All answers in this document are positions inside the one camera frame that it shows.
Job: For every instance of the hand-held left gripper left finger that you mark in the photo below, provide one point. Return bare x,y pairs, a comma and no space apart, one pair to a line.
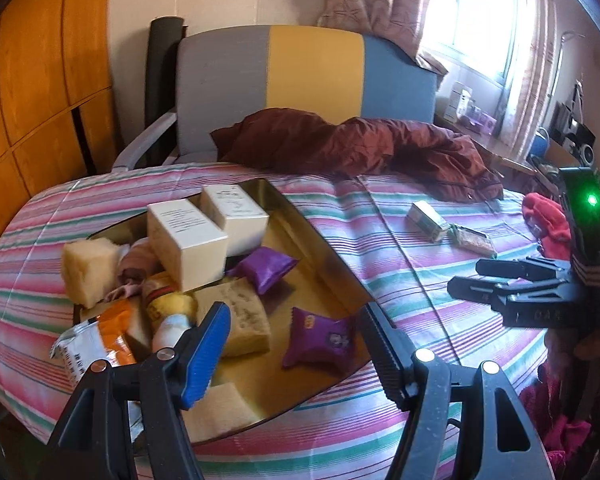
207,355

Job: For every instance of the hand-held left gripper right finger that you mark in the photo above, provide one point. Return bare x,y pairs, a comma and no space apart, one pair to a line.
385,355

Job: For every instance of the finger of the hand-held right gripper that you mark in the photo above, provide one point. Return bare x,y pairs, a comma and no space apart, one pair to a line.
525,267
525,300

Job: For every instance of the orange bread packet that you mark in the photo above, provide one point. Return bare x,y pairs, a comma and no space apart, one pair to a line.
172,332

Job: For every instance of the green snack bar packet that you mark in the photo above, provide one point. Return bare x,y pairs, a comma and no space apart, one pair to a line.
472,240

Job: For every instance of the yellow snack packet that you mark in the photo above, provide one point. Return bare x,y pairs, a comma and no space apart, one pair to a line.
172,300

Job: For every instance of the printed purple snack packet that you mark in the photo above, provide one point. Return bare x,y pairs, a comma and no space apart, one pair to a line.
320,337

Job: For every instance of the gold metal tin box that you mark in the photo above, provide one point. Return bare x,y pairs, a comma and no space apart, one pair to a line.
320,285

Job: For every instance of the plain purple satin packet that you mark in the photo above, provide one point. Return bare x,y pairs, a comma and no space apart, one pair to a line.
265,270

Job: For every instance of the large cream box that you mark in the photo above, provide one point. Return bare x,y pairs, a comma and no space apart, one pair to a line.
190,250

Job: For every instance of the small green white box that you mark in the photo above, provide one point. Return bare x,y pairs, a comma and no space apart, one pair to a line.
427,220

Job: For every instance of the pink sock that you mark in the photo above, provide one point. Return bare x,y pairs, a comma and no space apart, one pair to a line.
135,265

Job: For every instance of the silver biscuit packet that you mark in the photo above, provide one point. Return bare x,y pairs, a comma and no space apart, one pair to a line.
77,355

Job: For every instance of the cream box with printed top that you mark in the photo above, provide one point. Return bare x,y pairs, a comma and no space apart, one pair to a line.
237,217

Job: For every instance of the striped desktop cloth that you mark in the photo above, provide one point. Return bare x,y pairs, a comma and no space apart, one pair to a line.
430,300

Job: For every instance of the red cloth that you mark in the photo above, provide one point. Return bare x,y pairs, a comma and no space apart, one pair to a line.
547,220

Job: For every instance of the black speaker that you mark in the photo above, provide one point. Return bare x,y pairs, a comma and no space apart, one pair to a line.
575,132

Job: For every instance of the blue bucket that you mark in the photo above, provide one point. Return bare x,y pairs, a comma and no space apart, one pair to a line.
540,142

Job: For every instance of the wooden side table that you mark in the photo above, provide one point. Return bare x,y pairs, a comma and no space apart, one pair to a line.
495,147

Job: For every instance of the magenta garment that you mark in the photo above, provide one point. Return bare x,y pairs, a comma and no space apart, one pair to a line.
555,425

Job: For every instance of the purple box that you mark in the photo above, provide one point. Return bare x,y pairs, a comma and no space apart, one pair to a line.
479,121

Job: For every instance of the pink patterned curtain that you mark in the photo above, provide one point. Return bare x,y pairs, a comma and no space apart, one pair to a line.
380,5
532,70

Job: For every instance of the white boxes on side table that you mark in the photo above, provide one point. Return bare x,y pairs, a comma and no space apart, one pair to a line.
460,100

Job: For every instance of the maroon crumpled cloth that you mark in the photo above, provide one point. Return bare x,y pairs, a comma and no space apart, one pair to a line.
360,150

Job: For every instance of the grey yellow blue chair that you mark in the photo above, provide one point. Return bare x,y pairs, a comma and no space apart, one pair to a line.
220,90

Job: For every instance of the wooden wardrobe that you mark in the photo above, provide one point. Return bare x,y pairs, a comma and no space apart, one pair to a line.
30,90

